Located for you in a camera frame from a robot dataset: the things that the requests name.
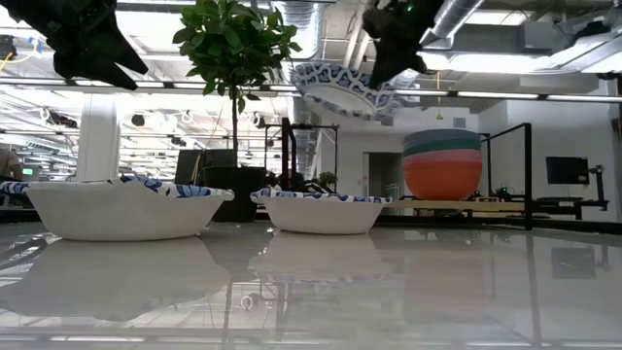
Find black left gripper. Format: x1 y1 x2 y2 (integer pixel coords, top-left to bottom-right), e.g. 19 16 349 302
33 0 150 91

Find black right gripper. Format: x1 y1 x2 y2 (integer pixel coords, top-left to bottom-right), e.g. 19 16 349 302
362 0 446 90

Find blue patterned paper bowl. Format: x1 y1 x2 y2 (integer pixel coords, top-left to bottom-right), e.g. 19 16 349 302
0 174 235 243
250 187 394 235
290 61 422 122

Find green plastic bowl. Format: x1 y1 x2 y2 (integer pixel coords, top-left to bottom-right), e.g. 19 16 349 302
402 139 483 158

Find red plastic bowl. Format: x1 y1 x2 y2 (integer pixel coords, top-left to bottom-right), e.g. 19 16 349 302
403 162 484 201

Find white pillar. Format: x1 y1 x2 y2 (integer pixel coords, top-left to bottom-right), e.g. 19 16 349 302
75 94 121 184

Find green leafy plant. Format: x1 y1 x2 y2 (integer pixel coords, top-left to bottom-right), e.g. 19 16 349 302
172 0 302 169

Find person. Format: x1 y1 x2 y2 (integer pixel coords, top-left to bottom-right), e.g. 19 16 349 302
0 148 24 182

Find small green plant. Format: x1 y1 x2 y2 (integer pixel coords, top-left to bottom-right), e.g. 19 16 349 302
318 171 339 192

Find black plant pot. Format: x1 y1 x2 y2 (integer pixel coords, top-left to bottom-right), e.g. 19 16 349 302
202 166 267 224

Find black desk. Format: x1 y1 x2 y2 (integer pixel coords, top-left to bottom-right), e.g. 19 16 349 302
533 196 611 221

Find black monitor stand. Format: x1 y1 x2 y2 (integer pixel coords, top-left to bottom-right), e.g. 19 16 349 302
587 163 609 211

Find silver round ceiling duct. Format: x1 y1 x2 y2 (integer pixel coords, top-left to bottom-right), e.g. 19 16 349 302
420 0 487 50

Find silver flexible ceiling duct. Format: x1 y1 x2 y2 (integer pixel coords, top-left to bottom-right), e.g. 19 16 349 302
271 0 327 87

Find black background rig frame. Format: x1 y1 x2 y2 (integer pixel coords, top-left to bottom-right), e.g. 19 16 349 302
264 123 340 193

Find wooden shelf with black frame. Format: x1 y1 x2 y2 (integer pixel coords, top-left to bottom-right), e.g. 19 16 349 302
281 118 534 231

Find black wall monitor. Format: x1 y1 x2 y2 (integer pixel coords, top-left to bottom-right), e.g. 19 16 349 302
545 156 591 186

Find black aluminium table frame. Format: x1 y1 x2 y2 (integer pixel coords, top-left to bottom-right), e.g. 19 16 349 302
0 208 622 235

